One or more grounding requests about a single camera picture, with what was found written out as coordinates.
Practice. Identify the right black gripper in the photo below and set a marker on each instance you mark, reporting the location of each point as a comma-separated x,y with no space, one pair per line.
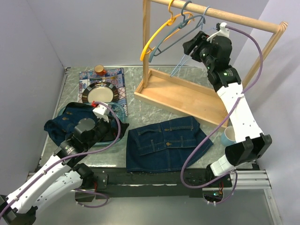
199,40

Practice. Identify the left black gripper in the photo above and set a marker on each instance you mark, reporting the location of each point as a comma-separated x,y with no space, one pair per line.
112,130

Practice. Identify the blue denim skirt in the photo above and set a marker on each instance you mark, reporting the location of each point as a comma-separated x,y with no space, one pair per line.
162,147

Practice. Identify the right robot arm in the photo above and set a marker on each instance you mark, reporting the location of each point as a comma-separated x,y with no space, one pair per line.
250,143

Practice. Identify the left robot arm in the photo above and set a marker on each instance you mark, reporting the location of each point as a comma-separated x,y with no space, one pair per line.
62,173

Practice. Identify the black rimmed plate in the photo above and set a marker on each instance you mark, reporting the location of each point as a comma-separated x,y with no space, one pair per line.
100,92

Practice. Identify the crumpled denim garment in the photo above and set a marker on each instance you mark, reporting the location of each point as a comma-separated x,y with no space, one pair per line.
63,125

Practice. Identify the wooden clothes rack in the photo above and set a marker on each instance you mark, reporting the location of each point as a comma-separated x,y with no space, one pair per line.
189,94

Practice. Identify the gold fork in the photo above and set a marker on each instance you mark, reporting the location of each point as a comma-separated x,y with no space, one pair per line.
103,78

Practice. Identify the patterned blue placemat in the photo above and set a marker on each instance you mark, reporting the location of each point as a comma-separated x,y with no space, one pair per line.
119,83

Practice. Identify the orange cup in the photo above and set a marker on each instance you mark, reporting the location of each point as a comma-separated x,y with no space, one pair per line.
99,70

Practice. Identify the light blue mug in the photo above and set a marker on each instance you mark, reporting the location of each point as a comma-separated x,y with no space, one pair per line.
228,136

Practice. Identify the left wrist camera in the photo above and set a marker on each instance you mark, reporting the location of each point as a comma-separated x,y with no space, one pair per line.
101,111

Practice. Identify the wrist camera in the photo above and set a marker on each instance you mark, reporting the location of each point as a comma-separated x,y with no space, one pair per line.
222,31
101,111

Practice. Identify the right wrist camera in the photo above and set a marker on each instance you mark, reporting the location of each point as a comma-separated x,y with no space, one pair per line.
222,31

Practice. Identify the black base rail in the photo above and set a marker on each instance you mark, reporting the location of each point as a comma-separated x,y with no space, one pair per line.
117,182

